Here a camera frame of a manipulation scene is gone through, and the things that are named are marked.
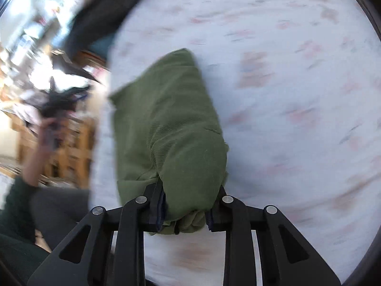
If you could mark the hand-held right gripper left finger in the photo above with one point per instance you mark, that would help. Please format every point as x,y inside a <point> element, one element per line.
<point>160,211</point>

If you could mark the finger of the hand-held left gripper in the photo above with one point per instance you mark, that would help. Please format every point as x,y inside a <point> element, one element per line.
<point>80,93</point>

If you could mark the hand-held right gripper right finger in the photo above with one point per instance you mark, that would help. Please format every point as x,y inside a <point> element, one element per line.
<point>212,219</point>

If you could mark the green pants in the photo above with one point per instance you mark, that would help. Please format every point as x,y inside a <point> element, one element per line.
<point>169,125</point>

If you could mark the person's left forearm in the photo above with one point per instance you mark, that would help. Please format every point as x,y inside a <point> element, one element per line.
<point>32,169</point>

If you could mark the person's left hand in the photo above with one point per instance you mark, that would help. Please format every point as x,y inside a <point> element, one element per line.
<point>50,134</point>

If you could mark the wooden shelf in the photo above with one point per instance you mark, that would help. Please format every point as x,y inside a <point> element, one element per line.
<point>68,149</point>

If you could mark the teal cloth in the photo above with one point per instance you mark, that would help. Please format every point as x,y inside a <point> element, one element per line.
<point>101,46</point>

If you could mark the dark green cloth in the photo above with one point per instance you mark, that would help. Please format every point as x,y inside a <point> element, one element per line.
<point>98,15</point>

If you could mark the person's leg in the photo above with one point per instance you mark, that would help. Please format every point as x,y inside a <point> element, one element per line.
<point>59,214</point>

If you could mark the floral bedsheet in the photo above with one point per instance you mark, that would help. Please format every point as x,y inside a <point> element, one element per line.
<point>282,95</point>

